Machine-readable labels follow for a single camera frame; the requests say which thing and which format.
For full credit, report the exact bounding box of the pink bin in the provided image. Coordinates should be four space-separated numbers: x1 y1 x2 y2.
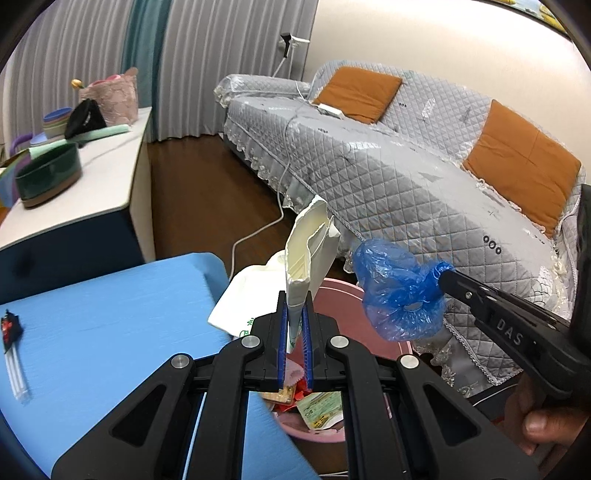
272 277 414 444

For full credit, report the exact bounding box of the white stand with black head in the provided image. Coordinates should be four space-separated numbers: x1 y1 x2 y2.
276 32 310 79

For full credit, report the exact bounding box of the green snack wrapper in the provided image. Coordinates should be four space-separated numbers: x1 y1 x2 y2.
295 392 345 432

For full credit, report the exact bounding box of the pink lace basket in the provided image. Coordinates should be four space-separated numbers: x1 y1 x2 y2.
78 68 139 126

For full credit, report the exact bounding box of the blue plastic bag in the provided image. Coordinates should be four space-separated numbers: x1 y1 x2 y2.
342 239 455 342

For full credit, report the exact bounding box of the grey quilted sofa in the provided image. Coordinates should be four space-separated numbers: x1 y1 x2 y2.
213 60 585 398

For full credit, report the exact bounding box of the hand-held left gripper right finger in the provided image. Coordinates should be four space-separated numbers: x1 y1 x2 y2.
301 295 541 480

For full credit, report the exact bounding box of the orange cushion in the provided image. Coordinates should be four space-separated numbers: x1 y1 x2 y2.
313 66 403 124
462 99 583 238

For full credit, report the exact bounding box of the dark green round bowl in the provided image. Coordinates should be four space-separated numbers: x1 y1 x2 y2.
14 142 83 208

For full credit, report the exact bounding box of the white cable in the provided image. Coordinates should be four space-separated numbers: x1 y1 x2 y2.
230 99 319 282

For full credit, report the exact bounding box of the red snack wrapper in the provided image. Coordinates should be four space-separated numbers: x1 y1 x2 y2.
286 369 315 402

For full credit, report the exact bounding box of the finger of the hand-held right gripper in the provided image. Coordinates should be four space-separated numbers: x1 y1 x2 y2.
438 270 499 324

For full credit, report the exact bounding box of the framed wall picture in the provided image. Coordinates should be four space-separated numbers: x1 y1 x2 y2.
489 0 568 33

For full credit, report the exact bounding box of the colourful tin box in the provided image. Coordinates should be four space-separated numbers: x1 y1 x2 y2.
0 150 33 208

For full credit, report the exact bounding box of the black hat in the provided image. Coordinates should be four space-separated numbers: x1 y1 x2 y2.
64 99 108 140

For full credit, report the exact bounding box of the white printed plastic bag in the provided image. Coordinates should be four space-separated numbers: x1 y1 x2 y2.
208 251 289 340

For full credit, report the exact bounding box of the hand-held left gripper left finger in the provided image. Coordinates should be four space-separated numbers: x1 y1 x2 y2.
51 292 289 480

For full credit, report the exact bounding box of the torn white carton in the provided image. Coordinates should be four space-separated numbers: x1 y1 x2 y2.
284 195 342 356

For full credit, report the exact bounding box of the person's right hand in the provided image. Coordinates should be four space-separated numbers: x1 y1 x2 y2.
503 374 587 446

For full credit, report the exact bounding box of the pink and black packet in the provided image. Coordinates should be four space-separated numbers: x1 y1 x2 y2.
0 310 24 354

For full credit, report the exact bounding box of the teal curtain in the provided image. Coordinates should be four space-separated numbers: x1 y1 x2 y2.
121 0 174 77

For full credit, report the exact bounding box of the light green mat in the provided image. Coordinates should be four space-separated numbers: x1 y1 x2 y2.
28 124 130 160

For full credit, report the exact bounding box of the stack of pastel bowls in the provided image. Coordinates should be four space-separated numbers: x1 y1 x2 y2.
42 107 75 139

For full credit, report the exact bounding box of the grey curtain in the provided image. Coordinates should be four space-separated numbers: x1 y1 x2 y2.
152 0 319 141
9 0 134 139

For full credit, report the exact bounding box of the white-topped coffee table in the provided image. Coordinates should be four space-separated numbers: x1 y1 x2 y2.
0 107 158 305

